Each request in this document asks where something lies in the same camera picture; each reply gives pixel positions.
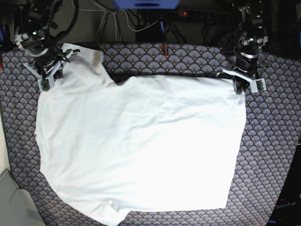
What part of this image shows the black power adapter box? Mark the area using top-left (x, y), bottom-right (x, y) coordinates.
top-left (135, 24), bottom-right (164, 43)

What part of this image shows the black case with logo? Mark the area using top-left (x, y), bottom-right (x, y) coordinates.
top-left (267, 145), bottom-right (301, 226)

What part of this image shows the black power strip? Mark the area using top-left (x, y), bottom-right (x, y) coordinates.
top-left (176, 9), bottom-right (230, 20)

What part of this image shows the red table clamp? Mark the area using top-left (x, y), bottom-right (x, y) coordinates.
top-left (161, 45), bottom-right (169, 57)

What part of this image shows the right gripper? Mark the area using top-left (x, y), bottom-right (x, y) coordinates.
top-left (21, 47), bottom-right (80, 92)

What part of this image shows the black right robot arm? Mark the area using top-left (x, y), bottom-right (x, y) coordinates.
top-left (15, 0), bottom-right (80, 92)

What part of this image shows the blue box overhead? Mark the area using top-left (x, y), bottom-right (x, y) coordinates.
top-left (114, 0), bottom-right (180, 9)

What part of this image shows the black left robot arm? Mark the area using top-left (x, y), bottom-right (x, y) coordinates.
top-left (217, 0), bottom-right (269, 94)

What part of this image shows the white T-shirt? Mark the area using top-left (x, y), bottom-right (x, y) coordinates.
top-left (35, 47), bottom-right (246, 226)

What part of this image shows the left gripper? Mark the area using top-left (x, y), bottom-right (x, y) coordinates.
top-left (216, 48), bottom-right (267, 94)

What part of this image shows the patterned purple table cloth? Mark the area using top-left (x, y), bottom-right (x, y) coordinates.
top-left (0, 43), bottom-right (301, 226)

